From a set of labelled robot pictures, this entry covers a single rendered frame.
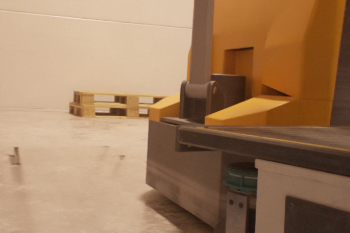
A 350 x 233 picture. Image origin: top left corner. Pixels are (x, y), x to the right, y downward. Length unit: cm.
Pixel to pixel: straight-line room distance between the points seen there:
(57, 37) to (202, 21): 566
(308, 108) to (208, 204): 37
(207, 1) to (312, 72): 38
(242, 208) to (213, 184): 49
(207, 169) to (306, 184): 73
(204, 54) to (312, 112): 36
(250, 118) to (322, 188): 64
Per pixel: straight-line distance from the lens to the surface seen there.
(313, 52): 144
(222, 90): 166
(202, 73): 159
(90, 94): 625
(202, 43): 159
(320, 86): 145
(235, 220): 99
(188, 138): 97
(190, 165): 161
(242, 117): 139
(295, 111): 141
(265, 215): 84
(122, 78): 734
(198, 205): 156
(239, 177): 96
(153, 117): 195
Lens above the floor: 39
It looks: 2 degrees down
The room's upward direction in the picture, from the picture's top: 3 degrees clockwise
